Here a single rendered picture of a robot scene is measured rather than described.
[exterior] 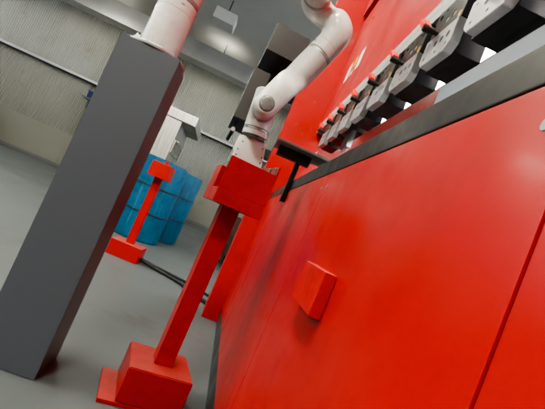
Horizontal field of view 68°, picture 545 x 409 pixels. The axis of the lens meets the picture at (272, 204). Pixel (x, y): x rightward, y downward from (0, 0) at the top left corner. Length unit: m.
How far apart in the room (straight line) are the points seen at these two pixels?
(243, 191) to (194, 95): 10.40
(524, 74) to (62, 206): 1.14
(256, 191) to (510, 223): 1.01
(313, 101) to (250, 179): 1.49
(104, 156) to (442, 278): 1.05
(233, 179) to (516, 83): 0.95
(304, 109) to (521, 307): 2.44
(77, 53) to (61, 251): 11.16
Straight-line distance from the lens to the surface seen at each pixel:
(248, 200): 1.26
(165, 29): 1.37
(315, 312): 0.62
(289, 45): 2.95
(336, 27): 1.42
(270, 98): 1.23
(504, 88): 0.44
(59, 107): 12.08
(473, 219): 0.37
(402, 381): 0.37
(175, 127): 6.01
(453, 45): 1.04
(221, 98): 11.60
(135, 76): 1.29
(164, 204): 4.49
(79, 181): 1.28
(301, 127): 2.63
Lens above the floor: 0.64
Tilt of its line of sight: 4 degrees up
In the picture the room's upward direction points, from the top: 23 degrees clockwise
